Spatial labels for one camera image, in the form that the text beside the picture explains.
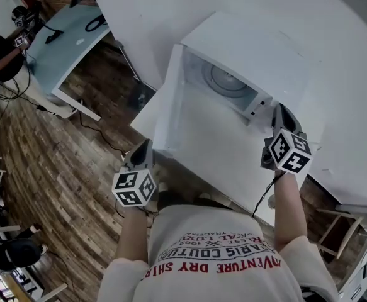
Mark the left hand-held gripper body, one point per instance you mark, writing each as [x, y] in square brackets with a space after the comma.
[133, 187]

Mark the white table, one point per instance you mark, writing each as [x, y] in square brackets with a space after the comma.
[208, 159]

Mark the person's white printed t-shirt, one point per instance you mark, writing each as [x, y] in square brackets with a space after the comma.
[217, 269]

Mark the black power adapter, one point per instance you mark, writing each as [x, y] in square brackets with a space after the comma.
[41, 108]

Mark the white microwave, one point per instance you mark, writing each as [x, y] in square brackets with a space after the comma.
[249, 49]

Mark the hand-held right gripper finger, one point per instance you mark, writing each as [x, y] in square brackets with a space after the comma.
[276, 121]
[291, 123]

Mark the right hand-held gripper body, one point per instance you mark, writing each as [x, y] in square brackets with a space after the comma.
[290, 153]

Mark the black floor box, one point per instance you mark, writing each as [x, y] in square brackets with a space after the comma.
[142, 97]

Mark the person's right forearm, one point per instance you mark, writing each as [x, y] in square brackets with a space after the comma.
[290, 212]

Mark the wooden chair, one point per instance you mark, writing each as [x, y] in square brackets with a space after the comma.
[343, 231]

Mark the person's left forearm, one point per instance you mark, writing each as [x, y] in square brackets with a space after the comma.
[133, 231]

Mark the black office chair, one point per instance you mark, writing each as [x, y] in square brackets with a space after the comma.
[19, 253]

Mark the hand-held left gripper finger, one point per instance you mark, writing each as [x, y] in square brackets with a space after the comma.
[149, 159]
[130, 162]

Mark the light blue table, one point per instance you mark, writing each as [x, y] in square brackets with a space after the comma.
[63, 52]

